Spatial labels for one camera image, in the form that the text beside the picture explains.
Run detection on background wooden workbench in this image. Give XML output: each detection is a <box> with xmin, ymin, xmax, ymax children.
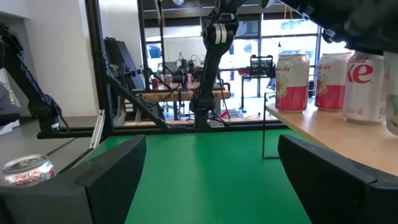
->
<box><xmin>141</xmin><ymin>81</ymin><xmax>231</xmax><ymax>122</ymax></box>

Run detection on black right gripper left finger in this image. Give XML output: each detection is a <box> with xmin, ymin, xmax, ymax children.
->
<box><xmin>0</xmin><ymin>135</ymin><xmax>147</xmax><ymax>224</ymax></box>

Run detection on white red Spindrift can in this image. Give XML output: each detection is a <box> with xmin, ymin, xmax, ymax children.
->
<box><xmin>274</xmin><ymin>53</ymin><xmax>311</xmax><ymax>113</ymax></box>
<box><xmin>314</xmin><ymin>52</ymin><xmax>354</xmax><ymax>112</ymax></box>

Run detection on black electronics with cables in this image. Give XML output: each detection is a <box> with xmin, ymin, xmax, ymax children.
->
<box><xmin>172</xmin><ymin>52</ymin><xmax>203</xmax><ymax>84</ymax></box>

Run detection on small wooden shelf black legs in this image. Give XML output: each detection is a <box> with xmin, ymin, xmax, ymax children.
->
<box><xmin>262</xmin><ymin>91</ymin><xmax>398</xmax><ymax>177</ymax></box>

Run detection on Diet Coke can large lettering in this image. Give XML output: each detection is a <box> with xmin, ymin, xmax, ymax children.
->
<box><xmin>341</xmin><ymin>51</ymin><xmax>386</xmax><ymax>125</ymax></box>

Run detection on white aluminium profile strip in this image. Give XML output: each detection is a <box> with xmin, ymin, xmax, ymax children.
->
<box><xmin>89</xmin><ymin>108</ymin><xmax>106</xmax><ymax>149</ymax></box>

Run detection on large glass window front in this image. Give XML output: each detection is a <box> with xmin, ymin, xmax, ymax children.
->
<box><xmin>144</xmin><ymin>12</ymin><xmax>355</xmax><ymax>100</ymax></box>

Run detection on Diet Coke can script lettering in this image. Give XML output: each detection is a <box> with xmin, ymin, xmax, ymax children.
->
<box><xmin>1</xmin><ymin>154</ymin><xmax>56</xmax><ymax>189</ymax></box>

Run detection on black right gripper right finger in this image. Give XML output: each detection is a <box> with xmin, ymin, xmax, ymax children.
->
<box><xmin>277</xmin><ymin>134</ymin><xmax>398</xmax><ymax>224</ymax></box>

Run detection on black leaning equipment rack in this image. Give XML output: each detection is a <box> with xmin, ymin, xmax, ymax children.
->
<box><xmin>104</xmin><ymin>37</ymin><xmax>146</xmax><ymax>118</ymax></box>

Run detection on black plastic crate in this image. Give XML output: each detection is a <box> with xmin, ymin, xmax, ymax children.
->
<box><xmin>249</xmin><ymin>55</ymin><xmax>276</xmax><ymax>77</ymax></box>

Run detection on background black desk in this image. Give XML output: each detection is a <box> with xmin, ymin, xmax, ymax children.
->
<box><xmin>241</xmin><ymin>74</ymin><xmax>277</xmax><ymax>111</ymax></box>

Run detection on black aluminium table frame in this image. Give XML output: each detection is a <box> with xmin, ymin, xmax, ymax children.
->
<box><xmin>36</xmin><ymin>0</ymin><xmax>289</xmax><ymax>140</ymax></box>

